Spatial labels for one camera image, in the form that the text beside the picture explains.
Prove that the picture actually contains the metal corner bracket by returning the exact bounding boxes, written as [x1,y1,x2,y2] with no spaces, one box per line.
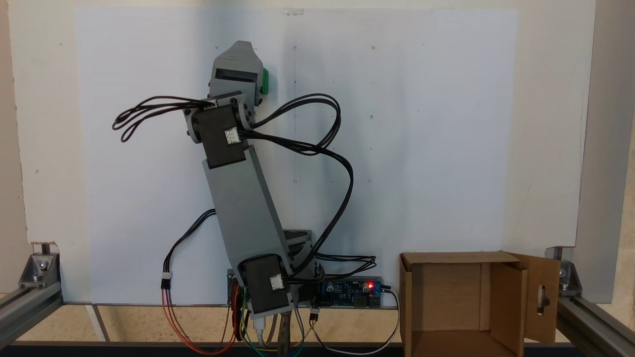
[546,246,582,298]
[19,242,61,289]

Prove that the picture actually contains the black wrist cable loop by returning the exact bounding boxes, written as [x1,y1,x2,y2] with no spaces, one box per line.
[112,96,219,143]

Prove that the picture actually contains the aluminium frame rail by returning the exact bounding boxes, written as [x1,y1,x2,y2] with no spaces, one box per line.
[0,283,64,348]
[556,295,635,357]

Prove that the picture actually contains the black base cable bundle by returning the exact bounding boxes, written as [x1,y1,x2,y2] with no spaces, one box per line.
[293,253,377,282]

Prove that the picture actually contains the black cable with white connector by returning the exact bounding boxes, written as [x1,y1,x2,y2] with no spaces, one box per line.
[160,209,218,291]

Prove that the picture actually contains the white paper sheet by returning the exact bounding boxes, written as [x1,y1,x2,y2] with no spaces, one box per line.
[74,7,519,305]

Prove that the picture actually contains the orange red wires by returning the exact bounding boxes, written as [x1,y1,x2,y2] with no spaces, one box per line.
[161,288,241,356]

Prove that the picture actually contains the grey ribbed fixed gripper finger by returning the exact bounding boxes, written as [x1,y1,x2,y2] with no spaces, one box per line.
[213,41,264,73]

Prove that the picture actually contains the green wire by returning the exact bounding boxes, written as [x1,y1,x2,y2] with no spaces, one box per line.
[241,297,306,357]

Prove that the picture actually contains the blue circuit board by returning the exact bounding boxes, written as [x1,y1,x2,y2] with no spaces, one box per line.
[321,279,383,308]

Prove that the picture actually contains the open cardboard box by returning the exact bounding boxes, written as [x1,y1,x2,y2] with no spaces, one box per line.
[399,250,561,357]

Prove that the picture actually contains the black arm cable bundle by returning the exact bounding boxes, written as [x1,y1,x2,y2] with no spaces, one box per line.
[241,93,354,278]

